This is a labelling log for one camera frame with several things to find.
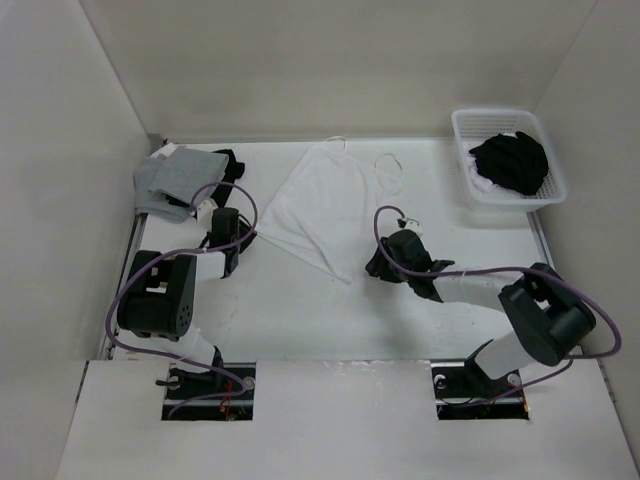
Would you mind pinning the black tank top in basket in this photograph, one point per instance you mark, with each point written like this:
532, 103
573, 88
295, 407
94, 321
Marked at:
515, 162

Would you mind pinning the white tank top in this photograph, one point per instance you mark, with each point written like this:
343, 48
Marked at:
322, 213

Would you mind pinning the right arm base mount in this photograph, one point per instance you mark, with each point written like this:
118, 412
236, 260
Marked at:
463, 392

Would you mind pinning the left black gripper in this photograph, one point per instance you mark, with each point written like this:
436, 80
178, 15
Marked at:
246, 242

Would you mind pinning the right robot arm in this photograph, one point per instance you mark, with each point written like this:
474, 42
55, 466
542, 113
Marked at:
547, 322

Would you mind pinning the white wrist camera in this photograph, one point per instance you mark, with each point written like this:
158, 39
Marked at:
203, 212
410, 224

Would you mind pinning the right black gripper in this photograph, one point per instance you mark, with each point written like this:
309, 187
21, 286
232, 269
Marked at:
377, 267

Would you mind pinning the light grey folded tank top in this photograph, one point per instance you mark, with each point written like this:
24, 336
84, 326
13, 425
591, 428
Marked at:
154, 204

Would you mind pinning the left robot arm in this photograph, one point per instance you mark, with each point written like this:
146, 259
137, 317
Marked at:
156, 314

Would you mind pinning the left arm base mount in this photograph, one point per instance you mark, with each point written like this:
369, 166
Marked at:
191, 396

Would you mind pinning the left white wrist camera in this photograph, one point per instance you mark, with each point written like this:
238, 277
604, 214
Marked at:
203, 212

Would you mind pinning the white plastic basket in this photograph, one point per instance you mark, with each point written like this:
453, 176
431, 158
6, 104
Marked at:
472, 127

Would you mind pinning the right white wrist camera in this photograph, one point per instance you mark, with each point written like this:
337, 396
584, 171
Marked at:
410, 224

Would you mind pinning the white garment in basket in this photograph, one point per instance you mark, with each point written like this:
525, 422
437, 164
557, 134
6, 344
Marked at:
480, 183

